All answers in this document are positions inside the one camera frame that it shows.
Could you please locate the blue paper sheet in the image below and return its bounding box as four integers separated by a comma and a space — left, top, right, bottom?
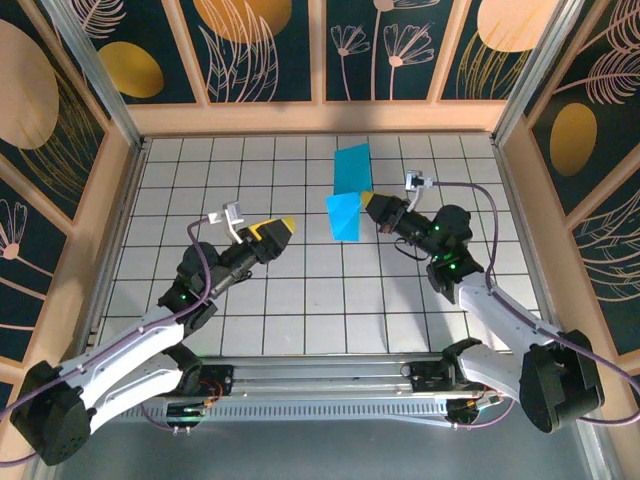
324, 143, 374, 244

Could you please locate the small controller board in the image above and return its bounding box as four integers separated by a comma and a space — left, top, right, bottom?
166, 399, 214, 420
446, 394, 504, 419

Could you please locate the grey translucent panel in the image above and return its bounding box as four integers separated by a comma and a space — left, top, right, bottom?
22, 394, 616, 480

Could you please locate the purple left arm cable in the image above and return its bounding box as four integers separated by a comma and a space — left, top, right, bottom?
0, 218, 216, 469

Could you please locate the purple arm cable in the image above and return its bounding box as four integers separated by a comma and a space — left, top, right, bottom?
0, 218, 216, 469
430, 180, 640, 431

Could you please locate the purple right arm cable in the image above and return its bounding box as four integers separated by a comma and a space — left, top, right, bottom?
430, 180, 640, 431

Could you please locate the aluminium side rail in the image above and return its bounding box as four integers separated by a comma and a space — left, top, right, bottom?
492, 134, 571, 357
74, 137, 149, 361

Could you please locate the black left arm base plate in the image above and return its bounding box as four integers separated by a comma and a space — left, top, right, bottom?
189, 364, 236, 399

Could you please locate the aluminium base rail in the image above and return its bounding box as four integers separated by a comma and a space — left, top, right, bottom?
52, 352, 589, 401

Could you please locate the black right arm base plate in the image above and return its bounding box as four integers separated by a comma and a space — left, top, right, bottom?
407, 362, 501, 394

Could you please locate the grey perforated cable tray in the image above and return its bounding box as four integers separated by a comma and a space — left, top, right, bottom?
114, 397, 451, 426

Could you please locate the aluminium frame post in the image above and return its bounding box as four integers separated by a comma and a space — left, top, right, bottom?
39, 0, 147, 154
491, 0, 601, 146

